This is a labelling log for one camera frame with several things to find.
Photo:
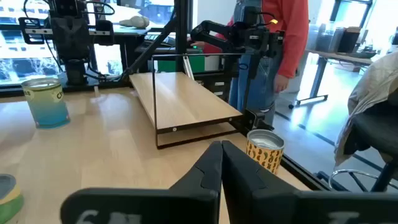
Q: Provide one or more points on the black desk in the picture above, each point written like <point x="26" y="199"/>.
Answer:
<point x="130" y="40"/>

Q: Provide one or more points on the wooden desk with grey legs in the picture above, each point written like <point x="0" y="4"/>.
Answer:
<point x="335" y="56"/>

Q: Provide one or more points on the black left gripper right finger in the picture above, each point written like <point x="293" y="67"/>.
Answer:
<point x="255" y="193"/>

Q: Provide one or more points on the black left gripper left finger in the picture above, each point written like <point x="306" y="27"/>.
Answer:
<point x="199" y="193"/>

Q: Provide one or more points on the person's hand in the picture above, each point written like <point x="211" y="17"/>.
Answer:
<point x="194" y="44"/>
<point x="280" y="84"/>

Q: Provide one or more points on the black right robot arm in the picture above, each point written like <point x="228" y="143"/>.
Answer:
<point x="75" y="73"/>

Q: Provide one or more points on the black box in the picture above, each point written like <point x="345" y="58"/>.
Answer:
<point x="348" y="40"/>

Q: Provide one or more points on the person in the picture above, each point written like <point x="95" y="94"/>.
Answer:
<point x="292" y="37"/>

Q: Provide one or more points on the green panel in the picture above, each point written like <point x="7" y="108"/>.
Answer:
<point x="168" y="65"/>

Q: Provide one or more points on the black office chair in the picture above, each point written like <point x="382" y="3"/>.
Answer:
<point x="373" y="130"/>

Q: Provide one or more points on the grey rounded object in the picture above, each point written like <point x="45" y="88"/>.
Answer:
<point x="135" y="21"/>

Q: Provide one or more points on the blue and yellow carton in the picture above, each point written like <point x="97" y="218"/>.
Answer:
<point x="46" y="105"/>

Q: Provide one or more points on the black drawer cabinet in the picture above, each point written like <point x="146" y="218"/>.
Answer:
<point x="214" y="85"/>

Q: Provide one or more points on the translucent grey container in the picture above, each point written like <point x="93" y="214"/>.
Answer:
<point x="329" y="39"/>

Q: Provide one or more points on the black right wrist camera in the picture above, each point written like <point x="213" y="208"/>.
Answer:
<point x="66" y="7"/>

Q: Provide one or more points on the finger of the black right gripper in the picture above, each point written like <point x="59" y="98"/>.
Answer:
<point x="31" y="22"/>
<point x="104" y="32"/>

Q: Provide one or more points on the yellow pepper print can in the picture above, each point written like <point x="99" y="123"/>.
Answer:
<point x="264" y="158"/>

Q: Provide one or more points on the beige cloth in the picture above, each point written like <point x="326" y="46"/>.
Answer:
<point x="373" y="84"/>

